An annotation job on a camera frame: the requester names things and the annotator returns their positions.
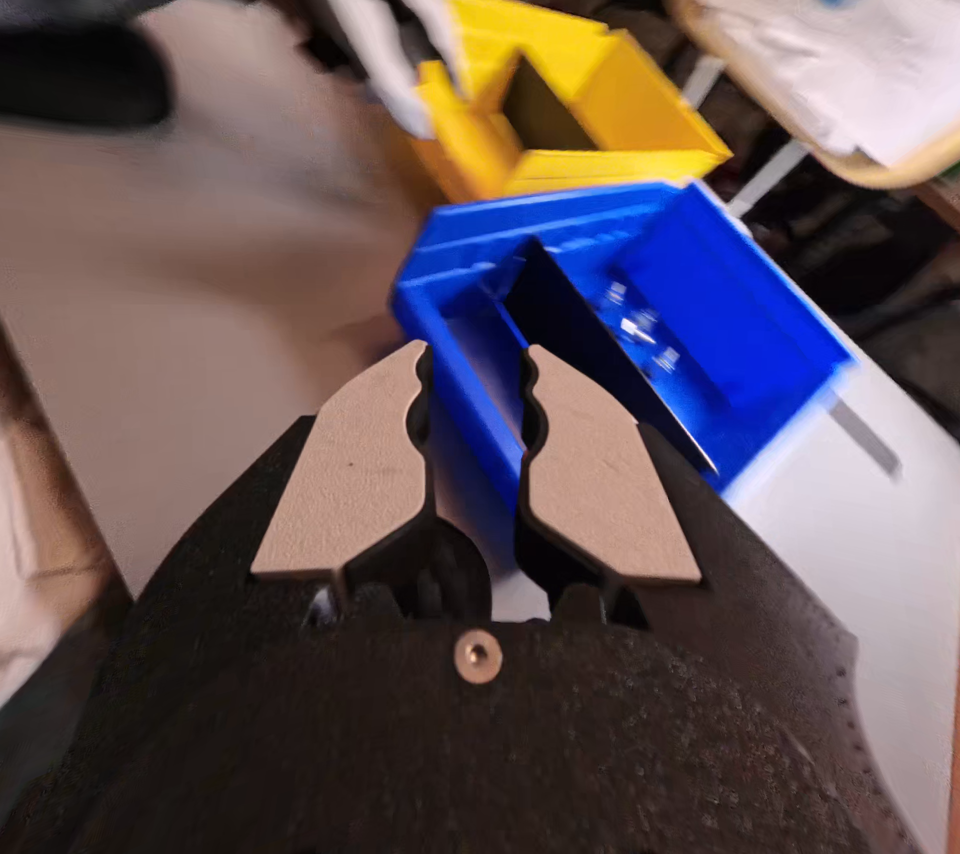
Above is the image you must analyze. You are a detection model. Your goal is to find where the printed paper sheet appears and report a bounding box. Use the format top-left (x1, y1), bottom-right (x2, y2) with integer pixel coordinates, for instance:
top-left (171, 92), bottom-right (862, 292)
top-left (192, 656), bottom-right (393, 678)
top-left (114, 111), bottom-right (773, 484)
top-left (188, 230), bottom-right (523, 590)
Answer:
top-left (686, 0), bottom-right (960, 165)

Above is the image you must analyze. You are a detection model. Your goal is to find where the blue plastic bin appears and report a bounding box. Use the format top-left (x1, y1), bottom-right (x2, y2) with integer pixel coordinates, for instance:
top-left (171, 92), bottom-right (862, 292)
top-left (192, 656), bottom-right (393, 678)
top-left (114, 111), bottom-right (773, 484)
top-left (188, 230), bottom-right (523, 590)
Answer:
top-left (388, 179), bottom-right (860, 574)

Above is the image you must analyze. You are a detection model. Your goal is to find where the black bin divider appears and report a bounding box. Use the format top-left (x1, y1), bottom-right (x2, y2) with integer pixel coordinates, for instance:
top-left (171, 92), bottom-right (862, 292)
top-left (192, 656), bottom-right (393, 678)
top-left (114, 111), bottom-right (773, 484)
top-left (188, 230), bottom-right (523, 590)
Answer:
top-left (504, 239), bottom-right (721, 480)
top-left (504, 55), bottom-right (601, 152)

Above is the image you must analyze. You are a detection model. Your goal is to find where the black oblong pad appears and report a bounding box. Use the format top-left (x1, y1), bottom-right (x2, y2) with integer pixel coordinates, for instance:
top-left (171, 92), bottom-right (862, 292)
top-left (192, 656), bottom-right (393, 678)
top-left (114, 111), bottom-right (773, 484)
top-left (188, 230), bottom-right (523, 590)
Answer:
top-left (0, 23), bottom-right (175, 129)

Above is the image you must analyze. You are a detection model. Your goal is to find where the heap of silver bolts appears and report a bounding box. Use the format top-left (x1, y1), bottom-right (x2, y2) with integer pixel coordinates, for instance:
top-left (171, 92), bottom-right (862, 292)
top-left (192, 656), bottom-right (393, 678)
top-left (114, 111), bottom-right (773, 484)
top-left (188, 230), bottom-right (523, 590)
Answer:
top-left (596, 280), bottom-right (684, 375)

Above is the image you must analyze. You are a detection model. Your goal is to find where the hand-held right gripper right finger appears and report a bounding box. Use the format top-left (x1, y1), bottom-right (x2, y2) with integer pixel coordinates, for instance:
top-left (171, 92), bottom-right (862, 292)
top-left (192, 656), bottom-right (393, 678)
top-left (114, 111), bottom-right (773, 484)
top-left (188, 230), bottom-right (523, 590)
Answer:
top-left (517, 342), bottom-right (704, 619)

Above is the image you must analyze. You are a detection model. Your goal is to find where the instruction sheet on cardboard stand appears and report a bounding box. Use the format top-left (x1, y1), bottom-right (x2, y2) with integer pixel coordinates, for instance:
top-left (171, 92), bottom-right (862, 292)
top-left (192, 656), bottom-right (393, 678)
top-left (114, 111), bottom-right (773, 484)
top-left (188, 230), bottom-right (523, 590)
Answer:
top-left (666, 0), bottom-right (960, 189)

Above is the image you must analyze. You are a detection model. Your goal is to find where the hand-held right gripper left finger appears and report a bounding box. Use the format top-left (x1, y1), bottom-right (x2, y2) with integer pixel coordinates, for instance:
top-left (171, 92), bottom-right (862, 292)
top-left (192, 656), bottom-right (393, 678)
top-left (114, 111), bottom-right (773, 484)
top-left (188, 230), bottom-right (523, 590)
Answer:
top-left (249, 340), bottom-right (436, 604)

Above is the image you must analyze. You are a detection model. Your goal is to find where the yellow plastic bin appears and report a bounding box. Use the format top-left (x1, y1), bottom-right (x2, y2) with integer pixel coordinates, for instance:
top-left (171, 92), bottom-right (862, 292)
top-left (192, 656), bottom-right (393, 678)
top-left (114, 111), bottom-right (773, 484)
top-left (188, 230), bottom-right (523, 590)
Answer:
top-left (405, 0), bottom-right (735, 203)

